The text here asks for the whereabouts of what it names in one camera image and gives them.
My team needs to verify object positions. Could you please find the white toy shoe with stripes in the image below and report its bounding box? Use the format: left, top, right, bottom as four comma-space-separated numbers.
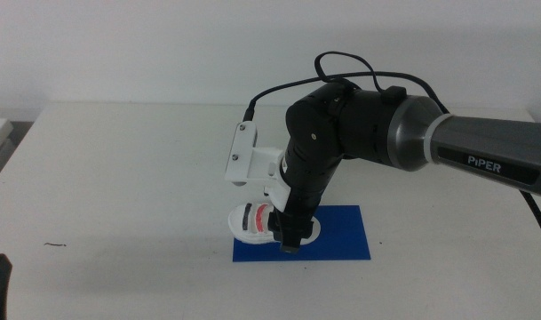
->
227, 202, 322, 246

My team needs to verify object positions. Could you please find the blue rectangular mat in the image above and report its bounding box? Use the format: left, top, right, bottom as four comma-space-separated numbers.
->
232, 204, 371, 263

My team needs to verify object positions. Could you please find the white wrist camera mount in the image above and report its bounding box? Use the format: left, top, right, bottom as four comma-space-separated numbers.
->
224, 120, 291, 213

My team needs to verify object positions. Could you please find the black camera cable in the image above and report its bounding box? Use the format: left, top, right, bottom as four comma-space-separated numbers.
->
242, 51, 451, 123

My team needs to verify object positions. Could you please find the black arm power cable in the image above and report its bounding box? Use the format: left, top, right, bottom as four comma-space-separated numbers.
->
520, 189, 541, 260

